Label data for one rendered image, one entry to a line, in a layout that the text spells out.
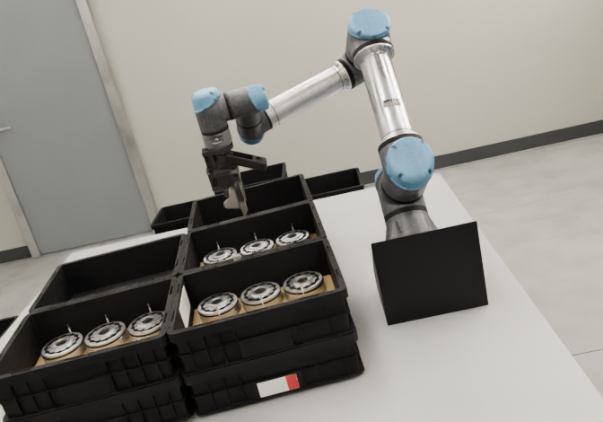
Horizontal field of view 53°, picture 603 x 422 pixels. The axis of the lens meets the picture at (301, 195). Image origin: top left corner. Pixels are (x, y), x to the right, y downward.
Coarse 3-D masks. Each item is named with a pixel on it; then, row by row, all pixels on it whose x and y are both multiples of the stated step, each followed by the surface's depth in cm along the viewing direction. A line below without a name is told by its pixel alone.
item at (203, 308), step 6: (216, 294) 156; (222, 294) 155; (228, 294) 155; (204, 300) 154; (228, 300) 151; (234, 300) 151; (198, 306) 152; (204, 306) 151; (222, 306) 149; (228, 306) 148; (204, 312) 148; (210, 312) 147; (216, 312) 147; (222, 312) 147
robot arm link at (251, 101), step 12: (252, 84) 159; (228, 96) 156; (240, 96) 156; (252, 96) 156; (264, 96) 157; (228, 108) 156; (240, 108) 157; (252, 108) 157; (264, 108) 159; (240, 120) 162; (252, 120) 162
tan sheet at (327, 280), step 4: (324, 276) 159; (328, 276) 158; (324, 280) 156; (328, 280) 156; (328, 284) 154; (332, 284) 154; (328, 288) 152; (332, 288) 151; (284, 296) 153; (284, 300) 151; (240, 304) 154; (240, 308) 153; (196, 312) 156; (240, 312) 151; (196, 316) 154; (196, 320) 152; (200, 320) 152; (196, 324) 150
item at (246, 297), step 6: (264, 282) 156; (270, 282) 155; (252, 288) 154; (270, 288) 152; (276, 288) 151; (246, 294) 153; (270, 294) 150; (276, 294) 149; (246, 300) 149; (252, 300) 149; (258, 300) 148; (264, 300) 147
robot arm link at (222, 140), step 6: (222, 132) 165; (228, 132) 160; (204, 138) 160; (210, 138) 158; (216, 138) 158; (222, 138) 159; (228, 138) 160; (210, 144) 159; (216, 144) 159; (222, 144) 159; (228, 144) 160
